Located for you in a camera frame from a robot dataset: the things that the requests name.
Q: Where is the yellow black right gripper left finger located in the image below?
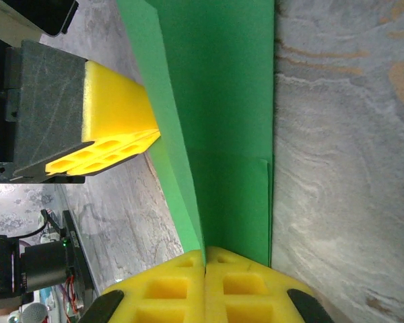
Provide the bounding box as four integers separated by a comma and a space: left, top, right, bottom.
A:
77, 248, 207, 323

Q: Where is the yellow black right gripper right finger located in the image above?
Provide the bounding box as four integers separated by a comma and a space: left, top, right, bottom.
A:
204, 246, 336, 323

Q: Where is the green paper sheet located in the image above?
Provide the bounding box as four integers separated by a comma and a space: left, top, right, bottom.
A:
116, 0, 276, 270

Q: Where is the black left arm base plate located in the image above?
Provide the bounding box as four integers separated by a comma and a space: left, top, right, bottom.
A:
61, 209, 99, 306

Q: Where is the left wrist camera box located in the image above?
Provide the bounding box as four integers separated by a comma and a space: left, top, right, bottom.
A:
0, 0, 79, 48

